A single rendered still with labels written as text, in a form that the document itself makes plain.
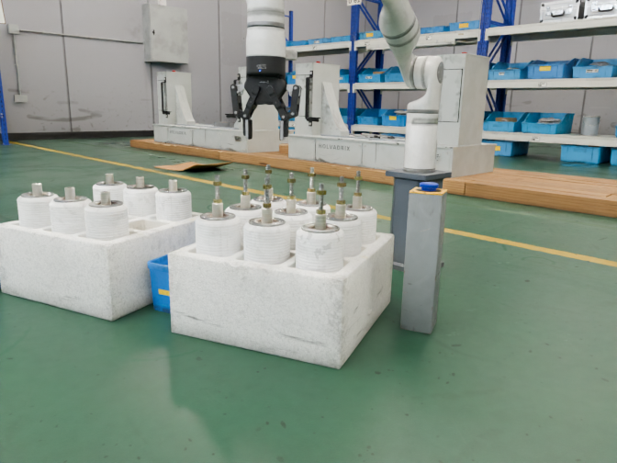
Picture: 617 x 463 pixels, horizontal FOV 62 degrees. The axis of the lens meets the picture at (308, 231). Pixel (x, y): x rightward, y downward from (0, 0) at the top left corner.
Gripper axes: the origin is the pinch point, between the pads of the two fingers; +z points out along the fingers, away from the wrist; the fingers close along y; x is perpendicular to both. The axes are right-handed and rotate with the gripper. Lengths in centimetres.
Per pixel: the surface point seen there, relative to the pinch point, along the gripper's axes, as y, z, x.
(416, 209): 29.9, 15.5, 11.1
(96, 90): -405, -23, 545
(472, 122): 59, 1, 240
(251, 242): -1.8, 21.5, -3.8
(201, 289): -12.2, 32.0, -5.0
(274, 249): 2.8, 22.5, -3.4
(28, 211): -63, 21, 8
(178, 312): -18.1, 38.1, -3.8
